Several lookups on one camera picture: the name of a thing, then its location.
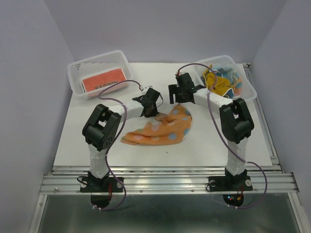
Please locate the right aluminium side rail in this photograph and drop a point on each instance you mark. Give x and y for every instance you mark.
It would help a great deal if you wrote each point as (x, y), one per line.
(263, 123)

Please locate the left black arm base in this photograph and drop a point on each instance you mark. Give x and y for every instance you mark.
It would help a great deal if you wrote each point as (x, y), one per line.
(108, 185)

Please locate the brown bear towel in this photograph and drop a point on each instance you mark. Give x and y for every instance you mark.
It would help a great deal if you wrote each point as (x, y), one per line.
(102, 80)

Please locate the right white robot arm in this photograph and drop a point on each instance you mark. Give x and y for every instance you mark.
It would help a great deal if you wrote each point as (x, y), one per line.
(236, 126)

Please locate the yellow blue hello towel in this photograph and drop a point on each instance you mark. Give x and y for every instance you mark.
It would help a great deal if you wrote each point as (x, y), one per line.
(217, 84)

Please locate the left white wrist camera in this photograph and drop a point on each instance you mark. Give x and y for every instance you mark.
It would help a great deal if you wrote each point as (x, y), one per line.
(144, 90)

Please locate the orange plush towel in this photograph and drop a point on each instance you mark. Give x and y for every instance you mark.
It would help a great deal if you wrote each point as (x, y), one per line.
(167, 129)

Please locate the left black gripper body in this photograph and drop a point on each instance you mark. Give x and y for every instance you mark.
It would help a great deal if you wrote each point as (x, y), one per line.
(153, 112)

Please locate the white plastic basket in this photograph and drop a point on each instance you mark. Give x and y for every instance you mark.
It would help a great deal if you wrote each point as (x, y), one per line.
(205, 97)
(96, 65)

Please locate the right white plastic basket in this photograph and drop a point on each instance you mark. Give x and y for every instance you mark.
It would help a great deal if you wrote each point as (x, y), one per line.
(205, 97)

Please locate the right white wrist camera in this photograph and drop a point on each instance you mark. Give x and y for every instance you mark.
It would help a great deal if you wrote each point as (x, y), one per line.
(178, 73)

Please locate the light blue colourful towel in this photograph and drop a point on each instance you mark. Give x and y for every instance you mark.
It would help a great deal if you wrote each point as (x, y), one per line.
(233, 76)

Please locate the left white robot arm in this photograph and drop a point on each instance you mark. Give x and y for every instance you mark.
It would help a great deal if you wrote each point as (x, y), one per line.
(103, 128)

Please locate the aluminium mounting rail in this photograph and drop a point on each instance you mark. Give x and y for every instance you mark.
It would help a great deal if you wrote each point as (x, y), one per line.
(155, 180)

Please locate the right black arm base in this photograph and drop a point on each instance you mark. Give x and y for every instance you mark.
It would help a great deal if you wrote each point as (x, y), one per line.
(226, 184)

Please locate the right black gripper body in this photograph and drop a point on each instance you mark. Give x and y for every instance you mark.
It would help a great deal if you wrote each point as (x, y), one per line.
(183, 99)

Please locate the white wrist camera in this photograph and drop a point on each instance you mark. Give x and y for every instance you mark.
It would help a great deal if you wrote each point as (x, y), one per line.
(178, 73)
(144, 90)

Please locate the left white plastic basket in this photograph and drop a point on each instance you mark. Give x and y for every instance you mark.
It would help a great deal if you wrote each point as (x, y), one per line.
(96, 65)

